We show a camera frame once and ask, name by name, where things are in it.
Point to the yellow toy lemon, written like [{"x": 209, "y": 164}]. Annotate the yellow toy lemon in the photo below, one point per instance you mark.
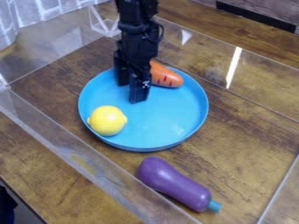
[{"x": 107, "y": 120}]

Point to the black baseboard strip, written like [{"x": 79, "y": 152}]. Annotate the black baseboard strip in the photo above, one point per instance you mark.
[{"x": 256, "y": 17}]

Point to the purple toy eggplant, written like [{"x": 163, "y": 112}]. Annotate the purple toy eggplant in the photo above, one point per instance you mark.
[{"x": 163, "y": 178}]

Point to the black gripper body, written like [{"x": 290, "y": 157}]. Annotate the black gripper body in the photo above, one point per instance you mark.
[{"x": 137, "y": 48}]

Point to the clear acrylic enclosure wall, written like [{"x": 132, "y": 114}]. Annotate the clear acrylic enclosure wall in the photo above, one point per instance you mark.
[{"x": 77, "y": 181}]

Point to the blue round plate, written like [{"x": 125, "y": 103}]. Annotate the blue round plate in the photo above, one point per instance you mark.
[{"x": 160, "y": 122}]

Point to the white patterned curtain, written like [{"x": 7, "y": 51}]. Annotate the white patterned curtain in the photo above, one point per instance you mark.
[{"x": 19, "y": 13}]

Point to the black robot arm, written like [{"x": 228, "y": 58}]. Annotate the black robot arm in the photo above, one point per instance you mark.
[{"x": 136, "y": 15}]

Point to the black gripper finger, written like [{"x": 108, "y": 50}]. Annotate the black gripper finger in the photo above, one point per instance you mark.
[
  {"x": 121, "y": 72},
  {"x": 139, "y": 87}
]

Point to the orange toy carrot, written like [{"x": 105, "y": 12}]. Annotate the orange toy carrot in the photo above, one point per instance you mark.
[{"x": 164, "y": 77}]

